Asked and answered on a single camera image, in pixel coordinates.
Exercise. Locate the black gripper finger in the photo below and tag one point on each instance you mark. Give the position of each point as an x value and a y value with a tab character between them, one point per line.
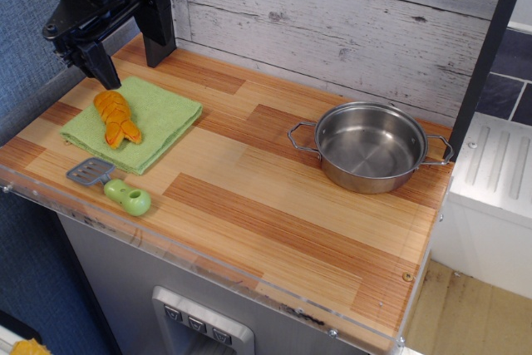
96	63
155	21

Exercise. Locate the stainless steel pot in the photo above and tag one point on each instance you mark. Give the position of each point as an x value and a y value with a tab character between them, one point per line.
367	147

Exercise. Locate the orange toy bread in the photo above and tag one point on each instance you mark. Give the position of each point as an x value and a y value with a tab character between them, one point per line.
115	113

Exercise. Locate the green folded cloth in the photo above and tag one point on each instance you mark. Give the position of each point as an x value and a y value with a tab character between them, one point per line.
162	117

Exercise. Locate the silver dispenser panel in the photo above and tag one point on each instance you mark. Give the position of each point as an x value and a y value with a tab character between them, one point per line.
188	327

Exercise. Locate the yellow object bottom corner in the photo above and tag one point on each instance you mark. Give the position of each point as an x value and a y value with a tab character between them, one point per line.
29	347

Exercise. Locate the white plastic cabinet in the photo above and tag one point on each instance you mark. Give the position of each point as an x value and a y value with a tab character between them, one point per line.
485	225

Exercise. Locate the green handled grey spatula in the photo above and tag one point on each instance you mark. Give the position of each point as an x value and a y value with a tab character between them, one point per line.
96	171

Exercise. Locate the dark vertical post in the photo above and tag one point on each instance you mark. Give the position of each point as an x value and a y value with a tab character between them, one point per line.
491	44

